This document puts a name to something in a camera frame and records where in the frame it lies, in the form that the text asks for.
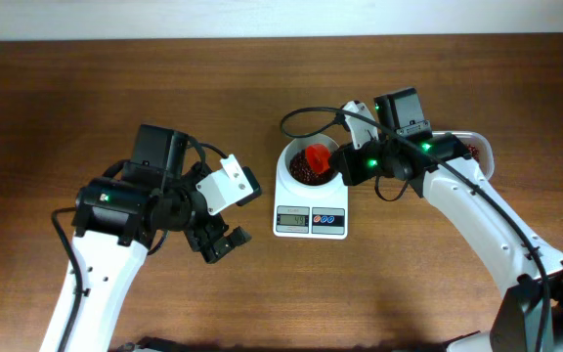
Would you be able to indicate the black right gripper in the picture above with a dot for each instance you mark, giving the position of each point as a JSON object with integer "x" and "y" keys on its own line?
{"x": 348, "y": 165}

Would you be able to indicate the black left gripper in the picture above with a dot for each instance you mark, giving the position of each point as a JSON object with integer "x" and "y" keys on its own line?
{"x": 213, "y": 230}

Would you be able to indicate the red plastic measuring scoop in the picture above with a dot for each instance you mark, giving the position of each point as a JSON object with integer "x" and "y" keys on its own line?
{"x": 317, "y": 156}

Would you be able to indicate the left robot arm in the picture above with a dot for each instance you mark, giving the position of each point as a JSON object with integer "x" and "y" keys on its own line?
{"x": 125, "y": 215}

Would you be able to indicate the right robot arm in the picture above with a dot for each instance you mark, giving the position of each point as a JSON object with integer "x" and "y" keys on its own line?
{"x": 396, "y": 141}

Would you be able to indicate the white digital kitchen scale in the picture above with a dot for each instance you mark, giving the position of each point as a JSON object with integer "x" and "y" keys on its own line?
{"x": 311, "y": 214}

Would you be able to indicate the white round bowl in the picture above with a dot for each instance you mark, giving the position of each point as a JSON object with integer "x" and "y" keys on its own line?
{"x": 295, "y": 147}

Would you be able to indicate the red beans in bowl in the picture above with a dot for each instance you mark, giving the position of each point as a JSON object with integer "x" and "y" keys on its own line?
{"x": 301, "y": 171}

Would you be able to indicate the clear plastic bean container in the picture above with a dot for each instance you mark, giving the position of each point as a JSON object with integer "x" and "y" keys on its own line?
{"x": 482, "y": 149}

